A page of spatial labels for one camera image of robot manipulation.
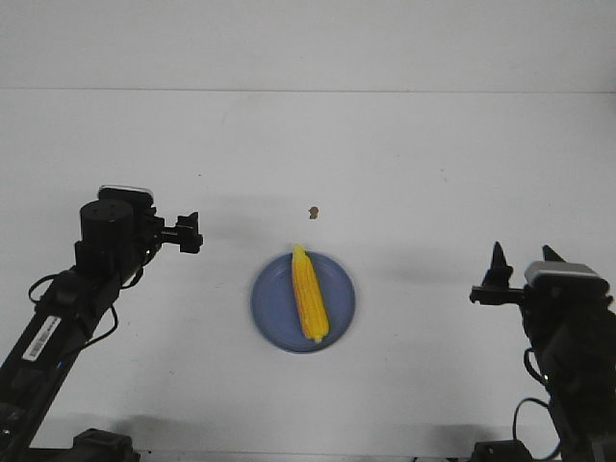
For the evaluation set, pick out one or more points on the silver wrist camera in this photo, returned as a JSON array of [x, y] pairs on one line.
[[142, 196], [546, 275]]

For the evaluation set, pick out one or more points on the small brown table mark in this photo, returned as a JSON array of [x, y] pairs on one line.
[[314, 212]]

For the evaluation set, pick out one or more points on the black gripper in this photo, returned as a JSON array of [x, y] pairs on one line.
[[118, 238], [545, 312]]

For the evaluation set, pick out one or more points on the yellow corn cob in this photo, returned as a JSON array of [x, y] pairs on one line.
[[311, 310]]

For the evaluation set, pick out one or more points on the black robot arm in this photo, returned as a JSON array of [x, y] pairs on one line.
[[63, 325], [580, 383]]

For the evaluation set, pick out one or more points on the blue round plate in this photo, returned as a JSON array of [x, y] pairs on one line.
[[273, 308]]

